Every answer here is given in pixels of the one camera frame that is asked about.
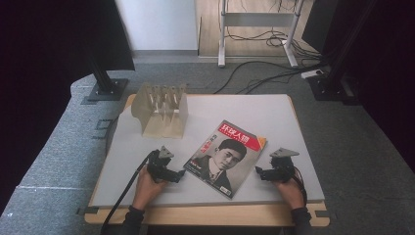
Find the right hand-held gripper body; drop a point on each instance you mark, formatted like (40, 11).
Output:
(279, 166)

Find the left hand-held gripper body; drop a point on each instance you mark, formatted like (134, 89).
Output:
(159, 166)

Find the magazine with portrait cover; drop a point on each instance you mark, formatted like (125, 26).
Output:
(225, 159)

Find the beige wooden file rack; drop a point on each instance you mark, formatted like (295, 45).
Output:
(161, 111)

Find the person's left hand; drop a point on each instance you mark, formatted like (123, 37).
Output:
(147, 189)

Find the person's right hand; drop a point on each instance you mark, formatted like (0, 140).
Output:
(291, 193)

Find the white work board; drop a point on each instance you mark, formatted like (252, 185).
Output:
(208, 150)

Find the white power strip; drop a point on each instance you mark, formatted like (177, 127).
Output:
(312, 73)

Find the black metal stand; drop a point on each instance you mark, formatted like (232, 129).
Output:
(336, 71)
(106, 81)

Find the black curtain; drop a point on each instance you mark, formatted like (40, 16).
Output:
(375, 65)
(62, 81)

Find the white metal desk frame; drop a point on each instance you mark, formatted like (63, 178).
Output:
(257, 29)

